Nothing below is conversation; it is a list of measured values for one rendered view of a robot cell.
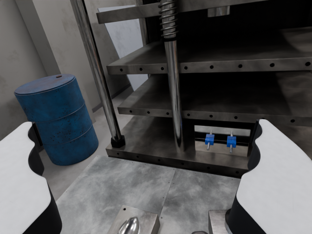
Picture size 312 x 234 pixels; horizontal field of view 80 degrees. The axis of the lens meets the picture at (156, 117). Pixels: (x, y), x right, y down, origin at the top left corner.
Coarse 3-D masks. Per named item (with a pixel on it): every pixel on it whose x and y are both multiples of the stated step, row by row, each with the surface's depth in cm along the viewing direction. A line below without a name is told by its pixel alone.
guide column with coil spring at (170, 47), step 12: (168, 0) 71; (168, 12) 73; (168, 24) 75; (168, 36) 77; (168, 48) 80; (168, 60) 83; (168, 72) 86; (180, 96) 92; (180, 108) 95; (180, 120) 98; (180, 132) 101; (180, 144) 105
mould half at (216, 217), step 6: (210, 210) 63; (216, 210) 63; (222, 210) 62; (210, 216) 61; (216, 216) 61; (222, 216) 61; (210, 222) 60; (216, 222) 59; (222, 222) 59; (210, 228) 62; (216, 228) 58; (222, 228) 57
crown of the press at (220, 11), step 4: (212, 8) 94; (216, 8) 93; (220, 8) 92; (224, 8) 92; (228, 8) 93; (208, 12) 96; (212, 12) 95; (216, 12) 93; (220, 12) 93; (224, 12) 93; (228, 12) 94; (208, 16) 97; (212, 16) 95
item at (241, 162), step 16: (128, 128) 139; (144, 128) 136; (160, 128) 133; (192, 128) 128; (288, 128) 114; (304, 128) 112; (128, 144) 122; (144, 144) 119; (160, 144) 117; (192, 144) 113; (304, 144) 101; (144, 160) 114; (160, 160) 110; (176, 160) 105; (192, 160) 102; (208, 160) 100; (224, 160) 99; (240, 160) 97; (240, 176) 95
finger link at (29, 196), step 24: (0, 144) 9; (24, 144) 9; (0, 168) 7; (24, 168) 7; (0, 192) 6; (24, 192) 6; (48, 192) 6; (0, 216) 6; (24, 216) 6; (48, 216) 6
